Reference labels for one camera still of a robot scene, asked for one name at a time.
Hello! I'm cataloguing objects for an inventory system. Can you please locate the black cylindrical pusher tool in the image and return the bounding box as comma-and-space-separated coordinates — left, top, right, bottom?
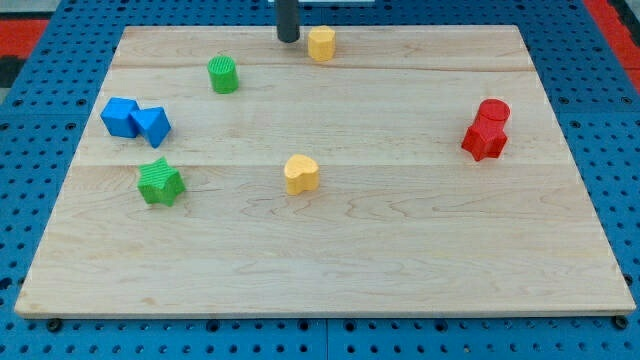
275, 0, 300, 43

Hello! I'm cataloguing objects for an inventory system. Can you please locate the yellow heart block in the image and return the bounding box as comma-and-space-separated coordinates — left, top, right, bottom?
284, 154, 320, 195

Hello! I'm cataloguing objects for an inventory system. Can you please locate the yellow hexagon block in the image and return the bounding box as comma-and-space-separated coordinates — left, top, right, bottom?
307, 25, 336, 62

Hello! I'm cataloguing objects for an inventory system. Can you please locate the green cylinder block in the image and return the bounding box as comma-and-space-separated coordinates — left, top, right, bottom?
207, 55, 239, 94

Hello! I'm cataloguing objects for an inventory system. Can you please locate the blue triangle block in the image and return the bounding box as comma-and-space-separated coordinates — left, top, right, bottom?
131, 107, 171, 148

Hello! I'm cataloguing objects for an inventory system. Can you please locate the blue cube block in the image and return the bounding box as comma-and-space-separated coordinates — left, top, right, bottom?
100, 97, 139, 138

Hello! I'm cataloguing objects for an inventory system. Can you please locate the wooden board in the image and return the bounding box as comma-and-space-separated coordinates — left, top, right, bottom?
15, 25, 636, 319

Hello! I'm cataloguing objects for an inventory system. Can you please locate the green star block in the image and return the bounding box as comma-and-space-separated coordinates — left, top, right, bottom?
137, 157, 186, 207

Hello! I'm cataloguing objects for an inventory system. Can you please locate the red cylinder block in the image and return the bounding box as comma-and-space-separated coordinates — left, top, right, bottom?
475, 98, 511, 130

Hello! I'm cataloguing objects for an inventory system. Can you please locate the red star block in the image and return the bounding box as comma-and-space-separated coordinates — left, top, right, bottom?
461, 118, 508, 161

